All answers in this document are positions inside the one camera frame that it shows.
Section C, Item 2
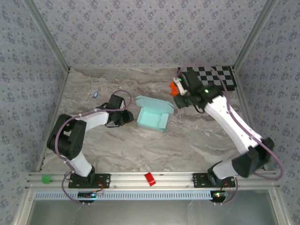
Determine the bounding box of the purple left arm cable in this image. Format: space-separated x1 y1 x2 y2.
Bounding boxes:
55 90 132 206

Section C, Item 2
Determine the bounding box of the aluminium table edge rail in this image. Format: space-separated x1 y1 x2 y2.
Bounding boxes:
233 67 268 171
37 69 71 172

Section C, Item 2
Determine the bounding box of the red plastic block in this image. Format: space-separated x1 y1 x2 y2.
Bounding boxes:
144 172 157 187

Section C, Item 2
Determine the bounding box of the aluminium frame post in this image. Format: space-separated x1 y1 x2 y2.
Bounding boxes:
23 0 71 72
233 0 279 71

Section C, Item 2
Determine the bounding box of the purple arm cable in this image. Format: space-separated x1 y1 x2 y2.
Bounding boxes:
55 90 132 206
176 63 284 206

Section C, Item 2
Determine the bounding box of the orange plastic toy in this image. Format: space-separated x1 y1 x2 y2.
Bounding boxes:
169 81 180 97

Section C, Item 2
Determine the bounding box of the grey metal shelf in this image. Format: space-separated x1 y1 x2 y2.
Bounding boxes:
30 199 278 225

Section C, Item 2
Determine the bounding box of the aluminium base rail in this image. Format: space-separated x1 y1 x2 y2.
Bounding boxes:
24 170 281 190

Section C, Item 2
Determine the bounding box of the light blue paper box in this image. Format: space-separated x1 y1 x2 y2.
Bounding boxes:
135 95 174 133

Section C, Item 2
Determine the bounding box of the black grey chessboard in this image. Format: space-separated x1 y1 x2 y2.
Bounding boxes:
177 66 236 92

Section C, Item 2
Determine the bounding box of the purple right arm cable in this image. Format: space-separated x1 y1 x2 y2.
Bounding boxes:
176 63 284 206

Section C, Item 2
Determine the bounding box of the slotted grey cable duct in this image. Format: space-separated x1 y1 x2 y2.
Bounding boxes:
34 189 215 201

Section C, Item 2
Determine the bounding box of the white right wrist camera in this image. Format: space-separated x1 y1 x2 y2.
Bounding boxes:
172 78 188 96

